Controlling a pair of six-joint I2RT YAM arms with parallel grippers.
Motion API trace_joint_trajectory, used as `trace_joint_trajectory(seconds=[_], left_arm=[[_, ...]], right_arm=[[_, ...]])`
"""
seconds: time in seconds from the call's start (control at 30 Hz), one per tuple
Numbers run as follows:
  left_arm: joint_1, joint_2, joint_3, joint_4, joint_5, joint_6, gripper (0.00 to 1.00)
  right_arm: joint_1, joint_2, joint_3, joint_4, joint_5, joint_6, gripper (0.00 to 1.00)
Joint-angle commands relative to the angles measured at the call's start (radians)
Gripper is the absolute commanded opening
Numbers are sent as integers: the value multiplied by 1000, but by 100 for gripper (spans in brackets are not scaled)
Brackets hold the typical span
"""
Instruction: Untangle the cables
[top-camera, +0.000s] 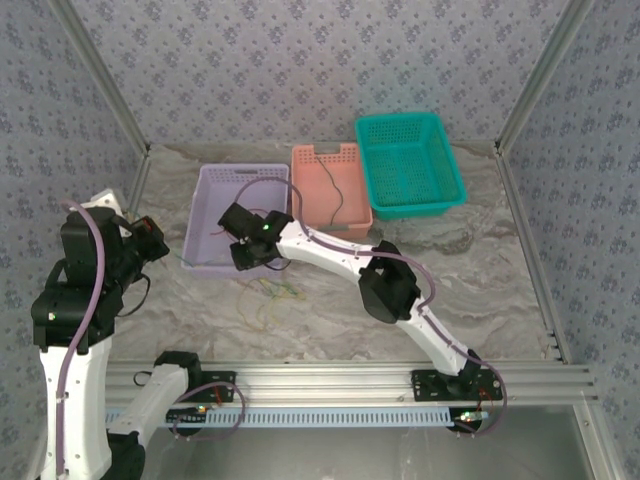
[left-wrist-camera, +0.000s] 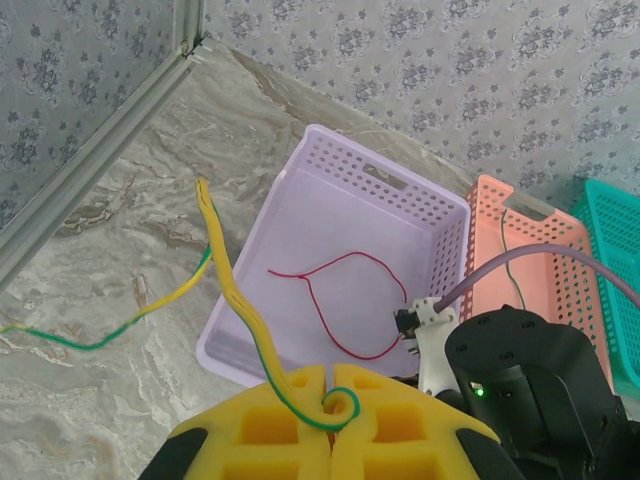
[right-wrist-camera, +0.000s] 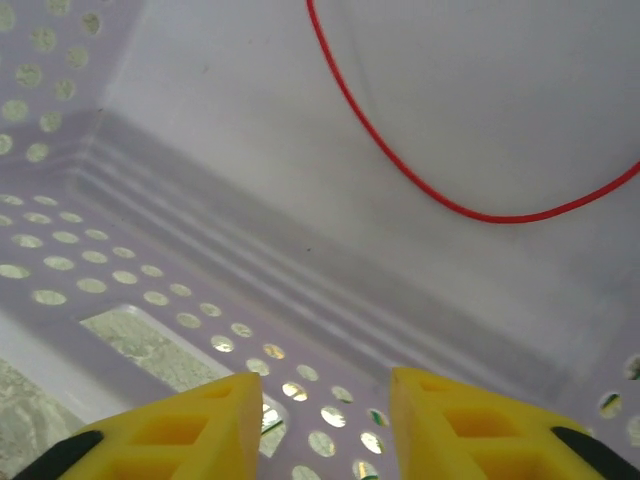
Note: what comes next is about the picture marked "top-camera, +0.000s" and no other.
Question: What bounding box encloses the light blue slotted cable duct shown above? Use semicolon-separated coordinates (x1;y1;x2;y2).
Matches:
104;407;459;430

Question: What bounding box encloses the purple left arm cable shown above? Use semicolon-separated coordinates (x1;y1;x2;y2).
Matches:
53;198;247;479

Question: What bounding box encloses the purple plastic basket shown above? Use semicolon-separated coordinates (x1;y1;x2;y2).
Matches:
179;163;292;279

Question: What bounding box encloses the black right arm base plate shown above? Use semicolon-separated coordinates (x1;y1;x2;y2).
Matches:
410;368;504;404

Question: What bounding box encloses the aluminium mounting rail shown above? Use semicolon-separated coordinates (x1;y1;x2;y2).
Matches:
107;360;599;407

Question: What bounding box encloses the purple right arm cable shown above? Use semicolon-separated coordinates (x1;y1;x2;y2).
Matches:
235;177;509;439

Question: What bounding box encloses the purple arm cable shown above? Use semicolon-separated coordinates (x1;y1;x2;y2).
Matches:
235;177;509;439
53;198;247;479

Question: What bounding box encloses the small circuit board with LED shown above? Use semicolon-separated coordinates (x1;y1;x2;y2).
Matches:
452;408;490;432
166;405;210;427

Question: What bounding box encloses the pink plastic basket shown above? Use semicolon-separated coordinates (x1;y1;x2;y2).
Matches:
290;142;375;240

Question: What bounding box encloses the grey metal panel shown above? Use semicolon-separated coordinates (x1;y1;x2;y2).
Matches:
139;404;624;480

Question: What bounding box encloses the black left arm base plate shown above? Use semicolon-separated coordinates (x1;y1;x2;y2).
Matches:
189;369;238;404

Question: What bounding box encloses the thin black cable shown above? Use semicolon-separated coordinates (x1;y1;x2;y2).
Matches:
313;154;346;229

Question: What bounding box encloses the teal plastic basket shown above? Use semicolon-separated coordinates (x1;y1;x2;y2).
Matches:
354;111;469;221

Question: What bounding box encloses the aluminium corner post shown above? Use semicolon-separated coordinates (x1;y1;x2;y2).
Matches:
493;0;599;151
49;0;153;157

